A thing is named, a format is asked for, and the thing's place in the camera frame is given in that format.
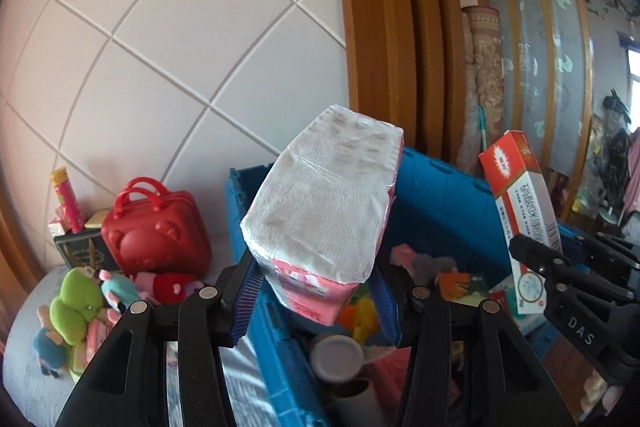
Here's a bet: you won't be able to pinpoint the red bear-face carry case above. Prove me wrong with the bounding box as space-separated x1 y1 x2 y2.
101 178 212 275

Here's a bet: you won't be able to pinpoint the teal pig plush toy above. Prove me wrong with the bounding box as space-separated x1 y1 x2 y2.
97 269 141 313

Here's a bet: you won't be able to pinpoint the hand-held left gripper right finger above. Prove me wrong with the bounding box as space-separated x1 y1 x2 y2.
372 267 576 427

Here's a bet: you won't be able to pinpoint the blue plastic storage crate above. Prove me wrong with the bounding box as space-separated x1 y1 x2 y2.
225 146 601 427

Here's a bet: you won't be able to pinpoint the small pink and white box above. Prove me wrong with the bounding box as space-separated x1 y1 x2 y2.
48 207 71 238

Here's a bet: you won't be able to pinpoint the black gift box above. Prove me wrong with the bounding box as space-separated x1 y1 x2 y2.
54 227 121 273

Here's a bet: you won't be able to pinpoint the rolled patterned carpet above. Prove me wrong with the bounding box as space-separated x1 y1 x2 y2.
461 5 506 168

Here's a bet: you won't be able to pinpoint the dark hanging clothes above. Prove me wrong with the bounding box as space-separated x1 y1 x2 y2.
595 89 640 218

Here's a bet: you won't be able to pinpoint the green plush toy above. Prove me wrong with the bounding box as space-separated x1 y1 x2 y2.
49 267 106 345

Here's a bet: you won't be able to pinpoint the cardboard tube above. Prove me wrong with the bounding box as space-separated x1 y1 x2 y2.
330 379 383 427

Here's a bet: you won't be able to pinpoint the blue pig plush toy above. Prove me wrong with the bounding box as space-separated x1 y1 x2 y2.
32 304 68 378

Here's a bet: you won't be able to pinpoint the yellow and pink tube can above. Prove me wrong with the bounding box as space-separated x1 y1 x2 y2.
49 167 87 233

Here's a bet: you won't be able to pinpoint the person's right hand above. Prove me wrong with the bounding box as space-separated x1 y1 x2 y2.
589 367 623 414

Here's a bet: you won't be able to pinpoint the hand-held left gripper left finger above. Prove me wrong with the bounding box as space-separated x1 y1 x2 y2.
55 252 263 427

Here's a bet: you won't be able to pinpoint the orange and green box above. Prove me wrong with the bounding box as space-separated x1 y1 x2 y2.
435 272 488 303

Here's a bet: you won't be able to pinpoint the orange and yellow toy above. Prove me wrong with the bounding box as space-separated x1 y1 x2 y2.
340 297 381 343

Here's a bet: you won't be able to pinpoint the white-capped jar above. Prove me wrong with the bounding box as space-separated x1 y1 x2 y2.
309 334 365 383

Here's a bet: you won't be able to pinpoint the flat beige box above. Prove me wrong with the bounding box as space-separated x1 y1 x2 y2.
85 209 113 229

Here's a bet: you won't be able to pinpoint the red and white medicine box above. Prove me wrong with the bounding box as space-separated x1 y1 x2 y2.
478 130 563 315

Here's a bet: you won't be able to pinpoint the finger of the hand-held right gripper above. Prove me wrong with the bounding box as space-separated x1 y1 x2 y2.
509 234 636 303
574 232 640 269

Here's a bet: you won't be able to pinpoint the wooden frosted glass screen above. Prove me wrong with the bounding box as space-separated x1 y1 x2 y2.
452 0 608 228

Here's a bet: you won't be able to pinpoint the red pig plush toy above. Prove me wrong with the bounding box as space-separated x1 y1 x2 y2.
132 271 206 305

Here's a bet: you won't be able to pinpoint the pink tissue pack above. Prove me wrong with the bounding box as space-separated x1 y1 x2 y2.
240 104 405 327
82 319 121 363
370 347 461 408

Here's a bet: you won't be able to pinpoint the teal mop handle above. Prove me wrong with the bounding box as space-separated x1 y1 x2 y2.
477 107 490 152

